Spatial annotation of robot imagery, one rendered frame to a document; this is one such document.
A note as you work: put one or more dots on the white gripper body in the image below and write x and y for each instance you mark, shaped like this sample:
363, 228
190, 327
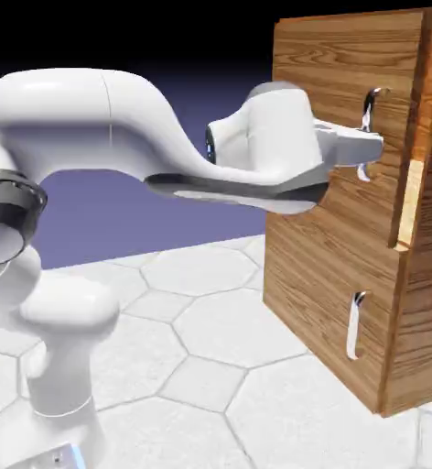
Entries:
351, 143

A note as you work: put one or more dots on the wooden cabinet door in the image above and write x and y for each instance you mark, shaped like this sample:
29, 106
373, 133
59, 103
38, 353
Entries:
333, 55
326, 293

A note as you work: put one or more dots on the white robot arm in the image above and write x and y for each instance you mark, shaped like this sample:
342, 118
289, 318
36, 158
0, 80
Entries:
91, 121

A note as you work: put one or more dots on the wooden cabinet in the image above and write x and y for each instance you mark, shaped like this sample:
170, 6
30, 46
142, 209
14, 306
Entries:
424, 256

